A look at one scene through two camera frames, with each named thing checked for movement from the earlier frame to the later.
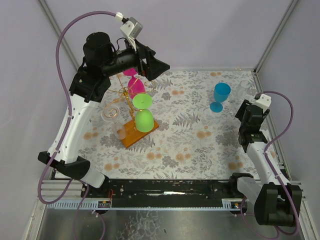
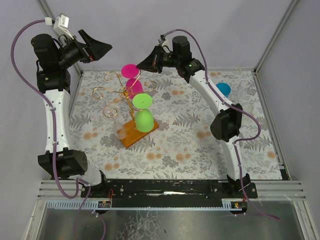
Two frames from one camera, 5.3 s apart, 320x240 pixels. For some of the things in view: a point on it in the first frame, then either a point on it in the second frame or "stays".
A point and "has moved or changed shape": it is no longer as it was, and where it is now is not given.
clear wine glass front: [111, 113] stays
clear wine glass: [242, 90] stays
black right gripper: [243, 110] -> [157, 60]
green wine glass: [144, 118] stays
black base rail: [163, 193] stays
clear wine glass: [150, 83] has moved or changed shape
